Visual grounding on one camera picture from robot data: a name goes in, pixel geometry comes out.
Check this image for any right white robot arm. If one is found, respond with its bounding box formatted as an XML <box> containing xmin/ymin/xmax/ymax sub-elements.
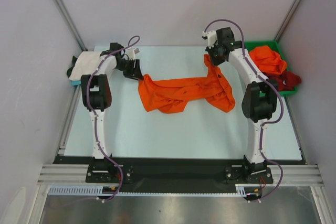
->
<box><xmin>202</xmin><ymin>27</ymin><xmax>278</xmax><ymax>183</ymax></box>

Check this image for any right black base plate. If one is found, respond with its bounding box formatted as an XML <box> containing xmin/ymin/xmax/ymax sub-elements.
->
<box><xmin>225</xmin><ymin>166</ymin><xmax>274</xmax><ymax>185</ymax></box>

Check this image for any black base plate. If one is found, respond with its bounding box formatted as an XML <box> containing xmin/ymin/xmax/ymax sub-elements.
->
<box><xmin>85</xmin><ymin>166</ymin><xmax>133</xmax><ymax>184</ymax></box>
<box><xmin>225</xmin><ymin>166</ymin><xmax>274</xmax><ymax>185</ymax></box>

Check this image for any folded white t shirt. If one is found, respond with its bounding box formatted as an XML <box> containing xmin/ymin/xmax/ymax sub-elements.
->
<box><xmin>69</xmin><ymin>51</ymin><xmax>117</xmax><ymax>81</ymax></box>

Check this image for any folded light blue t shirt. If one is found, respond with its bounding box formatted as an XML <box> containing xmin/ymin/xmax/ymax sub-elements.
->
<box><xmin>70</xmin><ymin>80</ymin><xmax>81</xmax><ymax>86</ymax></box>

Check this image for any left aluminium side rail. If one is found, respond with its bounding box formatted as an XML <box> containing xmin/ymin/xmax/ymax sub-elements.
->
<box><xmin>56</xmin><ymin>86</ymin><xmax>81</xmax><ymax>156</ymax></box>

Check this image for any white slotted cable duct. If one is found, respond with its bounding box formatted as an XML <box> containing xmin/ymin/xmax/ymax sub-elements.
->
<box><xmin>48</xmin><ymin>185</ymin><xmax>260</xmax><ymax>197</ymax></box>

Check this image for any aluminium front rail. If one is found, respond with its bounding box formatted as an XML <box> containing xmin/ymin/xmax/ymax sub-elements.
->
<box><xmin>37</xmin><ymin>164</ymin><xmax>324</xmax><ymax>186</ymax></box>

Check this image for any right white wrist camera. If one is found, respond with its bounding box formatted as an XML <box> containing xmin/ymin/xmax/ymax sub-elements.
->
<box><xmin>202</xmin><ymin>30</ymin><xmax>217</xmax><ymax>48</ymax></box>

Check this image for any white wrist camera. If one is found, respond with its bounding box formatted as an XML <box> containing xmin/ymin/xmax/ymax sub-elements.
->
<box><xmin>125</xmin><ymin>48</ymin><xmax>140</xmax><ymax>61</ymax></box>
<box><xmin>202</xmin><ymin>30</ymin><xmax>217</xmax><ymax>48</ymax></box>

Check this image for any left aluminium corner post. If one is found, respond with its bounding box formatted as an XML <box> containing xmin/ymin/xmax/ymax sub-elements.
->
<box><xmin>53</xmin><ymin>0</ymin><xmax>88</xmax><ymax>51</ymax></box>

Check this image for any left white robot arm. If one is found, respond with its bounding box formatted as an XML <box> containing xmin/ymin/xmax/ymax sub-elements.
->
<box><xmin>80</xmin><ymin>42</ymin><xmax>144</xmax><ymax>182</ymax></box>

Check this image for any dark red t shirt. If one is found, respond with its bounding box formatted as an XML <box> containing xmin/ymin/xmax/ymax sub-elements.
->
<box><xmin>267</xmin><ymin>70</ymin><xmax>302</xmax><ymax>92</ymax></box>

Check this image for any right aluminium corner post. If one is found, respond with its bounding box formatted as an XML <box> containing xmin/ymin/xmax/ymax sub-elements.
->
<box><xmin>274</xmin><ymin>0</ymin><xmax>303</xmax><ymax>42</ymax></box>

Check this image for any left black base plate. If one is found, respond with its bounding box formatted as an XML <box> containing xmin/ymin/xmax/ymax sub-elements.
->
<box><xmin>85</xmin><ymin>166</ymin><xmax>133</xmax><ymax>184</ymax></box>

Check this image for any green plastic bin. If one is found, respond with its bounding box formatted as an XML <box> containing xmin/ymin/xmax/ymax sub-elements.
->
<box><xmin>245</xmin><ymin>40</ymin><xmax>301</xmax><ymax>97</ymax></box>

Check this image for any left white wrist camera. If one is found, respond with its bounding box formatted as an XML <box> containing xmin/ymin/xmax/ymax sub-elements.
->
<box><xmin>125</xmin><ymin>48</ymin><xmax>140</xmax><ymax>61</ymax></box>

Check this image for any orange t shirt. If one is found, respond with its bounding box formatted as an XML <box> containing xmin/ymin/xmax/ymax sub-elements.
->
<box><xmin>249</xmin><ymin>46</ymin><xmax>287</xmax><ymax>75</ymax></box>
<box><xmin>138</xmin><ymin>54</ymin><xmax>236</xmax><ymax>114</ymax></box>

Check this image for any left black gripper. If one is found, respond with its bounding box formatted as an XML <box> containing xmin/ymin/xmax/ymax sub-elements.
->
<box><xmin>115</xmin><ymin>58</ymin><xmax>144</xmax><ymax>81</ymax></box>

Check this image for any aluminium corner post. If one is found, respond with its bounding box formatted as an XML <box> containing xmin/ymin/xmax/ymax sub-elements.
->
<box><xmin>53</xmin><ymin>0</ymin><xmax>88</xmax><ymax>51</ymax></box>
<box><xmin>274</xmin><ymin>0</ymin><xmax>303</xmax><ymax>42</ymax></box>

